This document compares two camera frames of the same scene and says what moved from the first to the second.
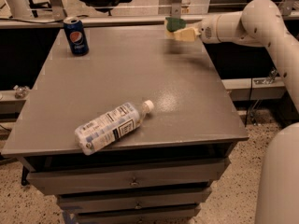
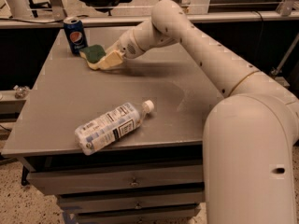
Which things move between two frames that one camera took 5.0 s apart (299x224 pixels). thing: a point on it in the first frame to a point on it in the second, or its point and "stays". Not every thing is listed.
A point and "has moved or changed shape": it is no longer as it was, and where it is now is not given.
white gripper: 206,32 to 128,46
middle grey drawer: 97,202 stays
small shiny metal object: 21,91 stays
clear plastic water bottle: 111,126 stays
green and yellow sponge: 173,24 has moved or changed shape
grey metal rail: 95,21 stays
